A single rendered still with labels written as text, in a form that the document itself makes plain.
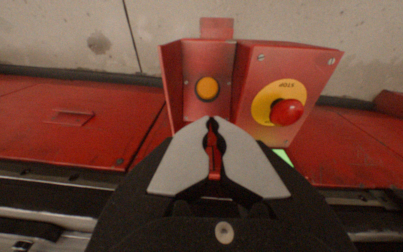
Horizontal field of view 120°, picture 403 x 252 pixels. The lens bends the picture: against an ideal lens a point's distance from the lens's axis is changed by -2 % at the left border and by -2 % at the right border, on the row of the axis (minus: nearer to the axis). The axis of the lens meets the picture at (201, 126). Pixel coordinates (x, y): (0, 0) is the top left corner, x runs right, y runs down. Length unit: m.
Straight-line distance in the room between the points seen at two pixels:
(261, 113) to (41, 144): 0.58
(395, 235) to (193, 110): 0.51
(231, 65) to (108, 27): 0.96
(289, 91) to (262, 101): 0.03
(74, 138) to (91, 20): 0.81
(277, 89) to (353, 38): 1.13
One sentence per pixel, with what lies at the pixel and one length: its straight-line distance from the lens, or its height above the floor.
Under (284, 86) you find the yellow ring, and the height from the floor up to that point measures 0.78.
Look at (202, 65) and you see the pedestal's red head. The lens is 0.24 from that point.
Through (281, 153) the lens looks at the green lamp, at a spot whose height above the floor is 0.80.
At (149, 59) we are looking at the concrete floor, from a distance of 1.03.
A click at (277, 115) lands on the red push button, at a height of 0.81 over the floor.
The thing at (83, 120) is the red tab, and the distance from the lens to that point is 0.61.
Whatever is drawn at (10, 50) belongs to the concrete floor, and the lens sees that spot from 1.69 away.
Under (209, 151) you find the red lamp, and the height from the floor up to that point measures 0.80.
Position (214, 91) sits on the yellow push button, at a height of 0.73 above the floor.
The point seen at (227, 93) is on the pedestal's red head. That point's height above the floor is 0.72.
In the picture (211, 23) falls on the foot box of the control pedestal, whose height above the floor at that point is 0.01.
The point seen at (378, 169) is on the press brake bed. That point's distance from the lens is 0.72.
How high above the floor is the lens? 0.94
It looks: 52 degrees down
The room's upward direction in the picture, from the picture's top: 177 degrees counter-clockwise
